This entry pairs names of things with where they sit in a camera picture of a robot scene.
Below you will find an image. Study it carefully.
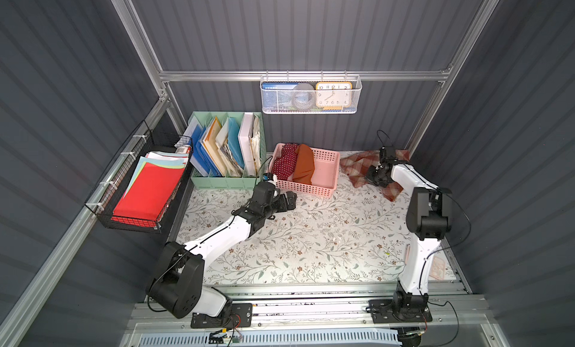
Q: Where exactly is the red plaid skirt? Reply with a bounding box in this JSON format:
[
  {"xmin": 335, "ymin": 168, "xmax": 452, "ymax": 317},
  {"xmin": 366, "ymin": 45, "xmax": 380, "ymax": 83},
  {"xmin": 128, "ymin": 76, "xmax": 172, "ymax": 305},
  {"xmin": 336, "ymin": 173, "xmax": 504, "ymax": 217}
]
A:
[{"xmin": 340, "ymin": 150, "xmax": 404, "ymax": 202}]

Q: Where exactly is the red polka dot skirt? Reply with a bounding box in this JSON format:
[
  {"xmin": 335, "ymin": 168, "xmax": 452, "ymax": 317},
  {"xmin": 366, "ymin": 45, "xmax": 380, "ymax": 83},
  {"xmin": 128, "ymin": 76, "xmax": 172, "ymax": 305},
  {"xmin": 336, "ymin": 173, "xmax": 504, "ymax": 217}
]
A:
[{"xmin": 272, "ymin": 143, "xmax": 299, "ymax": 180}]

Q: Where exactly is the rust brown skirt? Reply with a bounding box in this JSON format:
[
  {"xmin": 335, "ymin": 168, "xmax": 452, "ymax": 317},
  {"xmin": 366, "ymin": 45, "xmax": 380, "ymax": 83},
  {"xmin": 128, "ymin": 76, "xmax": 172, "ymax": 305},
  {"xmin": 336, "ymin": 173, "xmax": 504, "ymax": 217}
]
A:
[{"xmin": 292, "ymin": 144, "xmax": 315, "ymax": 185}]

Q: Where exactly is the pink plastic basket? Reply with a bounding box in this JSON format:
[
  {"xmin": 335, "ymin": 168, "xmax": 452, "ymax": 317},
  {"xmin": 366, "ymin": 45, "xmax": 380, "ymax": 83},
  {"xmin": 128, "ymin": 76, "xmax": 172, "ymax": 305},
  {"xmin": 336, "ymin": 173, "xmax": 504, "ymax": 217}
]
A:
[{"xmin": 267, "ymin": 143, "xmax": 341, "ymax": 198}]

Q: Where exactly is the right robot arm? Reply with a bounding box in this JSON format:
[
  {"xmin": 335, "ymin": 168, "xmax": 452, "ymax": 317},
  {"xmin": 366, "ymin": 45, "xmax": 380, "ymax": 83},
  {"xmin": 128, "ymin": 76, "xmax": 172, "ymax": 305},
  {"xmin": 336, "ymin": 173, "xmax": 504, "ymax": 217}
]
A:
[{"xmin": 366, "ymin": 146, "xmax": 452, "ymax": 314}]

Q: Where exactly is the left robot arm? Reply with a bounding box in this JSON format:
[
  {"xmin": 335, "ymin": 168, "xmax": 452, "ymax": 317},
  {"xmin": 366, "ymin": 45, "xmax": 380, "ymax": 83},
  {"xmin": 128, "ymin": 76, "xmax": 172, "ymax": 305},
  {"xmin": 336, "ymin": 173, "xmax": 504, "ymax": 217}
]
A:
[{"xmin": 146, "ymin": 180, "xmax": 297, "ymax": 322}]

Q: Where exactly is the grey tape roll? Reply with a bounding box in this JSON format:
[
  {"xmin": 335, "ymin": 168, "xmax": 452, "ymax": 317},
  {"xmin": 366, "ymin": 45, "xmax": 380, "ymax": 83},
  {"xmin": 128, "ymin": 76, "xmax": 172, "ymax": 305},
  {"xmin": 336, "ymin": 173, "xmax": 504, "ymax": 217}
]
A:
[{"xmin": 292, "ymin": 83, "xmax": 316, "ymax": 111}]

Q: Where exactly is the green file organizer box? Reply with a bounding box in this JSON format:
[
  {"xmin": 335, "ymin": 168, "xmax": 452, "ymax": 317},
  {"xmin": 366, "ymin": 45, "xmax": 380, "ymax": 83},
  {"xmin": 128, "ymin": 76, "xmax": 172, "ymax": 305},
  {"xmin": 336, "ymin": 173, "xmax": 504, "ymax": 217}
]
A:
[{"xmin": 188, "ymin": 111, "xmax": 267, "ymax": 190}]

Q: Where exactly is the floral table mat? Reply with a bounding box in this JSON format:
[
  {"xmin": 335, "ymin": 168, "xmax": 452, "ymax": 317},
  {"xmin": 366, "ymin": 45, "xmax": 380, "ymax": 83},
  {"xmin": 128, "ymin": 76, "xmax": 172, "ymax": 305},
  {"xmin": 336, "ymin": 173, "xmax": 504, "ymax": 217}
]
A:
[{"xmin": 158, "ymin": 151, "xmax": 459, "ymax": 287}]

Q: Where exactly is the white binder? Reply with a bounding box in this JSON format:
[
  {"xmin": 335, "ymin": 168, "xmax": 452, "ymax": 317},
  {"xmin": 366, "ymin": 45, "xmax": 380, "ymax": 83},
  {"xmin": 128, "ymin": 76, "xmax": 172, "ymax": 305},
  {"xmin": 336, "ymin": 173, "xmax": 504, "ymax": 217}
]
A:
[{"xmin": 238, "ymin": 112, "xmax": 256, "ymax": 176}]

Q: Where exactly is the blue folder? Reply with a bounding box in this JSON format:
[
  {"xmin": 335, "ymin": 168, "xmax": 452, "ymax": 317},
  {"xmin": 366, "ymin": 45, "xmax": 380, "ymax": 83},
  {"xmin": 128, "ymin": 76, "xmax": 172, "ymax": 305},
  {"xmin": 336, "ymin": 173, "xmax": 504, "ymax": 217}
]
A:
[{"xmin": 190, "ymin": 125, "xmax": 221, "ymax": 177}]

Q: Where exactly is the yellow alarm clock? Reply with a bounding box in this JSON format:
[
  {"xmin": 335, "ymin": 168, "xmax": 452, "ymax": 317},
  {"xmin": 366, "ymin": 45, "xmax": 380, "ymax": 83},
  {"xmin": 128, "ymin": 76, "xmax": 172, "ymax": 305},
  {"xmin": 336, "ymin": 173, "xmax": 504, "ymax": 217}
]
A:
[{"xmin": 315, "ymin": 81, "xmax": 353, "ymax": 110}]

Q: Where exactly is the blue box in basket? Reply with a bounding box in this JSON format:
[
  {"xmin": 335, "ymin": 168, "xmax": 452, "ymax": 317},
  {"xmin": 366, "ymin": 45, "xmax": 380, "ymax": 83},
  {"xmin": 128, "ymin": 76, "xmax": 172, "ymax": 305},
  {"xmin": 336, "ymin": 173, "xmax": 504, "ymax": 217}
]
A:
[{"xmin": 261, "ymin": 82, "xmax": 297, "ymax": 113}]

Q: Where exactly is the white calculator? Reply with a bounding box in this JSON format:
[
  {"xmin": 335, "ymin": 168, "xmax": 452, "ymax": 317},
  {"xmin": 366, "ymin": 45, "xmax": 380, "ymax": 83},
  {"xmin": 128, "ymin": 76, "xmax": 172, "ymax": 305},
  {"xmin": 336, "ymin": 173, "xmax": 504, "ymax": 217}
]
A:
[{"xmin": 403, "ymin": 244, "xmax": 458, "ymax": 281}]

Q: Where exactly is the red paper stack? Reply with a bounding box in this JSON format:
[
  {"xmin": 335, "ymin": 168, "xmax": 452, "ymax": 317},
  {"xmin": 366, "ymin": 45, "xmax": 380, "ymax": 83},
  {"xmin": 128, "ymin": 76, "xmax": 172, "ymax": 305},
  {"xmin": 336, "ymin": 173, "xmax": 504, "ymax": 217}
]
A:
[{"xmin": 112, "ymin": 158, "xmax": 186, "ymax": 227}]

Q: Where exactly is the white wire wall basket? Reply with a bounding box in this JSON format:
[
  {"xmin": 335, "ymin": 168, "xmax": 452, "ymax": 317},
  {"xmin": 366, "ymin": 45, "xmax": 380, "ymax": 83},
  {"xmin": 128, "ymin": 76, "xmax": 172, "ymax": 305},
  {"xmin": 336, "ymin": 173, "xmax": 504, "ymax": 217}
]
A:
[{"xmin": 259, "ymin": 72, "xmax": 362, "ymax": 114}]

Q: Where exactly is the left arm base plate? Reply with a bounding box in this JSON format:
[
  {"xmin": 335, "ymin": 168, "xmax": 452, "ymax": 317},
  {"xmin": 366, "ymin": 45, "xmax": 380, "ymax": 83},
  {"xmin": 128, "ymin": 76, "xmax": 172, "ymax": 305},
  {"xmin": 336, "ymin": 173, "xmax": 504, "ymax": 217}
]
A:
[{"xmin": 190, "ymin": 303, "xmax": 254, "ymax": 330}]

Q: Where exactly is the black wire wall basket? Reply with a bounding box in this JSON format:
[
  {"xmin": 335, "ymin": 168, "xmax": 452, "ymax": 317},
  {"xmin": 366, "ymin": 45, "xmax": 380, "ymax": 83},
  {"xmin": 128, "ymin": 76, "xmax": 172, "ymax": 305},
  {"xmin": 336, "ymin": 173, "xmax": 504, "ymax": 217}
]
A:
[{"xmin": 85, "ymin": 122, "xmax": 196, "ymax": 233}]

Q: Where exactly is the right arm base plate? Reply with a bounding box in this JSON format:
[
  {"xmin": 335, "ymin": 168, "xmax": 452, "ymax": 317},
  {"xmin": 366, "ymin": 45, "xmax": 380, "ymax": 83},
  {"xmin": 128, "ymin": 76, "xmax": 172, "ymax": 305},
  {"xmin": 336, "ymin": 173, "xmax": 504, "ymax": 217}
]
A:
[{"xmin": 365, "ymin": 299, "xmax": 434, "ymax": 324}]

